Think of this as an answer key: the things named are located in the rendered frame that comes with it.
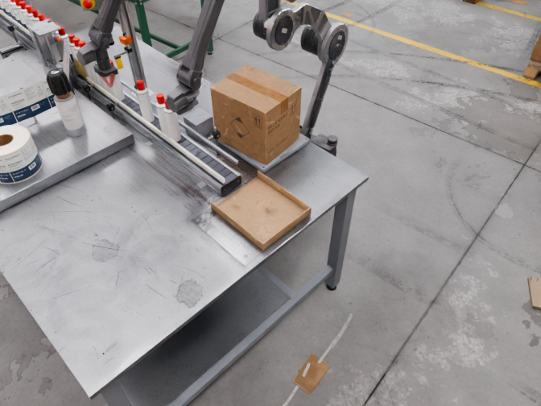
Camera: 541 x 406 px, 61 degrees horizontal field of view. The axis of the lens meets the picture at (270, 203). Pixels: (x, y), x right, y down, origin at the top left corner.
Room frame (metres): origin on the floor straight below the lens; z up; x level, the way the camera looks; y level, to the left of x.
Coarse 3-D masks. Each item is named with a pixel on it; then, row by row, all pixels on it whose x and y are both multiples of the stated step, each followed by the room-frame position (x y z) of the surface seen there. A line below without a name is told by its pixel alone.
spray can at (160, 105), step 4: (156, 96) 1.66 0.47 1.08; (160, 96) 1.66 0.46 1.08; (160, 100) 1.66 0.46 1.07; (156, 104) 1.66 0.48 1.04; (160, 104) 1.66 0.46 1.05; (164, 104) 1.66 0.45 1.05; (156, 108) 1.66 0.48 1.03; (160, 108) 1.65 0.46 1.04; (160, 112) 1.65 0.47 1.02; (160, 116) 1.65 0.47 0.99; (164, 116) 1.65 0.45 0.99; (160, 120) 1.65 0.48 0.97; (164, 120) 1.65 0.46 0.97; (160, 124) 1.66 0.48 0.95; (164, 124) 1.65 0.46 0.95; (164, 128) 1.65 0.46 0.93; (164, 132) 1.65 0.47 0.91; (168, 136) 1.65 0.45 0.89
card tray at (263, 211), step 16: (240, 192) 1.34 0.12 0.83; (256, 192) 1.34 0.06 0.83; (272, 192) 1.34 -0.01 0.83; (288, 192) 1.30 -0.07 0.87; (224, 208) 1.25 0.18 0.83; (240, 208) 1.25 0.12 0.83; (256, 208) 1.25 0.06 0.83; (272, 208) 1.25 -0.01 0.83; (288, 208) 1.25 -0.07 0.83; (304, 208) 1.24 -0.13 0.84; (240, 224) 1.17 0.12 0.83; (256, 224) 1.17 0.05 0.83; (272, 224) 1.17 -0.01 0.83; (288, 224) 1.13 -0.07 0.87; (256, 240) 1.07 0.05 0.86; (272, 240) 1.07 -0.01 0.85
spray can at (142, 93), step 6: (138, 84) 1.76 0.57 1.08; (138, 90) 1.77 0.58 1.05; (144, 90) 1.77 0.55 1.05; (138, 96) 1.76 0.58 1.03; (144, 96) 1.76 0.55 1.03; (144, 102) 1.75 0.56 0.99; (150, 102) 1.77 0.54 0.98; (144, 108) 1.75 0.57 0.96; (150, 108) 1.77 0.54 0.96; (144, 114) 1.75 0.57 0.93; (150, 114) 1.76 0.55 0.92; (150, 120) 1.76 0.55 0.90
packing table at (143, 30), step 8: (72, 0) 4.82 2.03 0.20; (128, 0) 3.60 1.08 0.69; (136, 0) 3.45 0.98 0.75; (144, 0) 3.56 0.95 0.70; (200, 0) 4.04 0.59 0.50; (136, 8) 3.53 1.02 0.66; (144, 16) 3.53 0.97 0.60; (144, 24) 3.52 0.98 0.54; (144, 32) 3.51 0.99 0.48; (144, 40) 3.52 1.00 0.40; (160, 40) 3.95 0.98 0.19; (176, 48) 3.77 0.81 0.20; (184, 48) 3.81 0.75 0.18; (208, 48) 4.03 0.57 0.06; (168, 56) 3.66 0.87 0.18
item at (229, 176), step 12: (120, 108) 1.88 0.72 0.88; (132, 108) 1.88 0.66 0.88; (156, 120) 1.78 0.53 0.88; (168, 144) 1.60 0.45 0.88; (180, 144) 1.60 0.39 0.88; (192, 144) 1.60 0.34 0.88; (204, 156) 1.51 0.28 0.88; (216, 168) 1.44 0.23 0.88; (228, 168) 1.43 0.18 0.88; (216, 180) 1.36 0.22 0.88; (228, 180) 1.36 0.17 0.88
